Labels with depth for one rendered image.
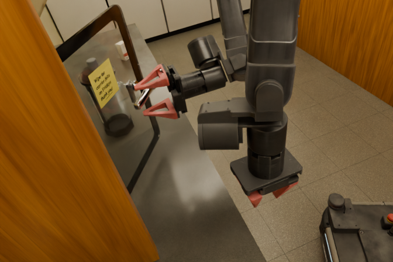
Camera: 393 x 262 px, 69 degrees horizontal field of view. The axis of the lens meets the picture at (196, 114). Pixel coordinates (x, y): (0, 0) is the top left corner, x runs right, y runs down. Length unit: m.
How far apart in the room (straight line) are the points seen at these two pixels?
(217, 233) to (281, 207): 1.17
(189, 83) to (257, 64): 0.32
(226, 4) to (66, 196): 0.53
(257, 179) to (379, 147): 1.86
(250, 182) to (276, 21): 0.25
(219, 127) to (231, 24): 0.35
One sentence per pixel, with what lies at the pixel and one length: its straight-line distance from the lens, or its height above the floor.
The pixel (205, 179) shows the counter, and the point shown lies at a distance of 0.80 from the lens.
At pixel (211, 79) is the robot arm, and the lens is 0.66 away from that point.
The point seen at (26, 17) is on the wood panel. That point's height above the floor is 1.49.
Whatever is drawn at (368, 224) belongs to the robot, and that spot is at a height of 0.24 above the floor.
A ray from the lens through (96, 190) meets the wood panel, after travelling 0.49.
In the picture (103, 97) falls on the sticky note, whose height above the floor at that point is 1.26.
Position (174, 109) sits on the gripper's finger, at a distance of 0.68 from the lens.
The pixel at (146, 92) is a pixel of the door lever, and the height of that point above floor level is 1.21.
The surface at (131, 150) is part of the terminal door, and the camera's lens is 0.73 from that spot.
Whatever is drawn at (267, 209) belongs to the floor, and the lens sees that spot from 1.85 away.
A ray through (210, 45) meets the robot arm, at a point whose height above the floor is 1.26.
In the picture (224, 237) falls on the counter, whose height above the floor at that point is 0.94.
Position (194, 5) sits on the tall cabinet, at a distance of 3.88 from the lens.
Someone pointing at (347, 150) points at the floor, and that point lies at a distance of 2.22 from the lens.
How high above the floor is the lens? 1.57
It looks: 39 degrees down
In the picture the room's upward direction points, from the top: 11 degrees counter-clockwise
